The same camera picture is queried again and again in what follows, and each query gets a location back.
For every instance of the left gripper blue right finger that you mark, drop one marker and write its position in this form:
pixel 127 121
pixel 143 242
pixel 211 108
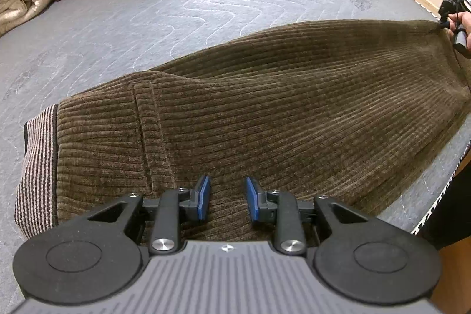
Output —
pixel 262 205

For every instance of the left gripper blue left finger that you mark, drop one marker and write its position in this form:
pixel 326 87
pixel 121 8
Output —
pixel 197 202

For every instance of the brown corduroy pants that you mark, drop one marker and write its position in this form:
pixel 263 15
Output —
pixel 354 109

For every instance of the person's right hand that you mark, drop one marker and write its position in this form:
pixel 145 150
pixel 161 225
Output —
pixel 464 19

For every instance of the grey quilted mattress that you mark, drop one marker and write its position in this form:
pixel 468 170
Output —
pixel 76 45

